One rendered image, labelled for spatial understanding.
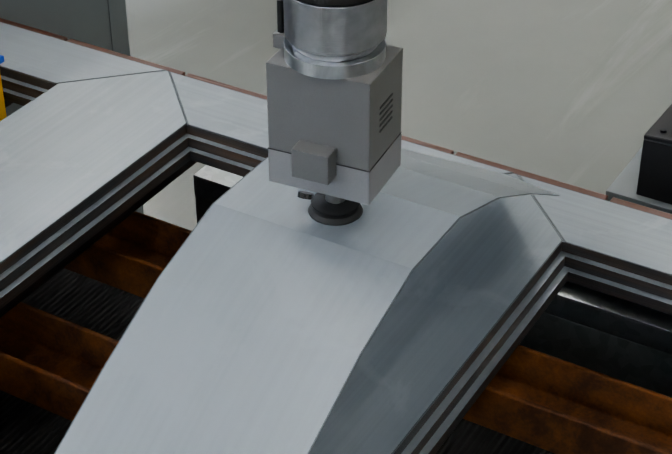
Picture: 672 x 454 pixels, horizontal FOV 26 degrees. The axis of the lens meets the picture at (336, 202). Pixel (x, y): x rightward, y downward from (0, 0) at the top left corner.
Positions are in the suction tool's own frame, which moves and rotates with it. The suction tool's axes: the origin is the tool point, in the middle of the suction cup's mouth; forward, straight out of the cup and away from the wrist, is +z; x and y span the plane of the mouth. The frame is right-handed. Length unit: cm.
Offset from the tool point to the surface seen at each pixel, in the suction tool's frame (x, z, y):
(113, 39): 80, 36, -73
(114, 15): 80, 33, -73
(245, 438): -20.1, 5.2, 2.1
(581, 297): 42, 33, 11
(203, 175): 47, 33, -39
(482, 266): 20.1, 15.8, 6.1
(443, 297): 14.0, 15.8, 4.4
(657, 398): 23.3, 28.6, 23.6
